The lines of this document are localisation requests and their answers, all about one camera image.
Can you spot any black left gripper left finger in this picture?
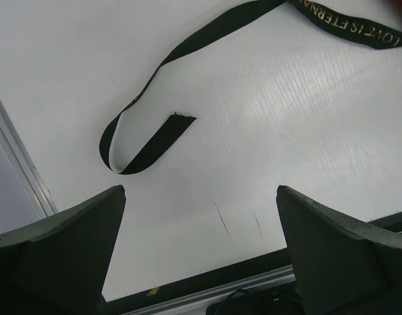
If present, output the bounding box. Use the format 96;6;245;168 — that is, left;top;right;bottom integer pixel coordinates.
0;185;125;314

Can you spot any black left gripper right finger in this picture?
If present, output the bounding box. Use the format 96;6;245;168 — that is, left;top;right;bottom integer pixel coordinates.
276;186;402;314

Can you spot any black ribbon with gold lettering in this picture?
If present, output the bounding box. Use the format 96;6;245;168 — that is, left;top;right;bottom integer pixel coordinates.
99;0;402;175

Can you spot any aluminium frame rail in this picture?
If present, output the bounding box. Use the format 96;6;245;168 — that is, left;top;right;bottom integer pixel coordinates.
0;100;58;219

